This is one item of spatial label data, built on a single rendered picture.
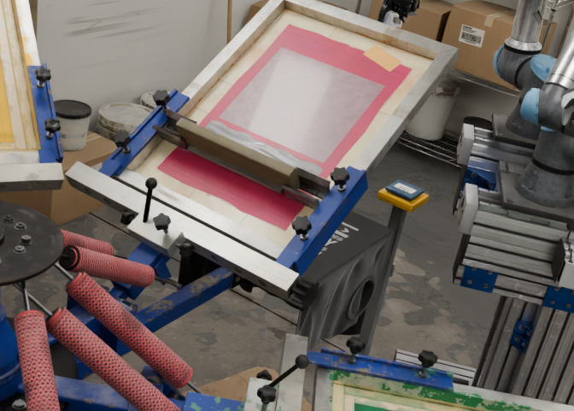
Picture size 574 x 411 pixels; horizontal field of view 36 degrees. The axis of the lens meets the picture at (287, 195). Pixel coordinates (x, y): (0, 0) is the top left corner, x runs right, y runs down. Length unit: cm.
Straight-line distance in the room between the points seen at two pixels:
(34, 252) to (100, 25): 315
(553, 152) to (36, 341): 138
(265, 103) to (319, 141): 21
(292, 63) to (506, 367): 118
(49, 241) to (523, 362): 165
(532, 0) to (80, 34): 250
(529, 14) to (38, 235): 173
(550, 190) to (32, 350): 138
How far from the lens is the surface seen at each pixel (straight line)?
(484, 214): 236
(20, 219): 171
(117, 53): 483
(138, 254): 204
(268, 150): 224
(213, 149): 220
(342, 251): 250
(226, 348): 364
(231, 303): 391
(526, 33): 285
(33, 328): 153
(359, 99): 234
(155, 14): 497
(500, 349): 286
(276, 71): 245
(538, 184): 234
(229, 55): 248
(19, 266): 156
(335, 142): 224
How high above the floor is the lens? 214
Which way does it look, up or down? 26 degrees down
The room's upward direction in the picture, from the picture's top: 11 degrees clockwise
